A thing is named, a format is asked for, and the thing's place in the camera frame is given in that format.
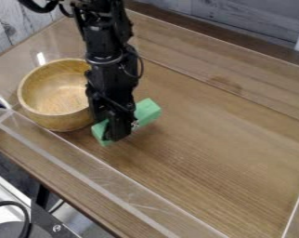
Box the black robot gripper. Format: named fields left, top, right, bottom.
left=85, top=57, right=142, bottom=141

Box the green rectangular block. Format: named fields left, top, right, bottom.
left=91, top=98, right=162, bottom=146

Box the brown wooden bowl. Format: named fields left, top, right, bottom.
left=16, top=58, right=93, bottom=132

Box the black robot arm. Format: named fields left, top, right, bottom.
left=16, top=0, right=143, bottom=141

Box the clear acrylic front wall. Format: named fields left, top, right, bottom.
left=0, top=109, right=227, bottom=238

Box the grey metal base plate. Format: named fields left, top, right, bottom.
left=0, top=205, right=81, bottom=238

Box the black cable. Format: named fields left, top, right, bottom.
left=0, top=200, right=34, bottom=238

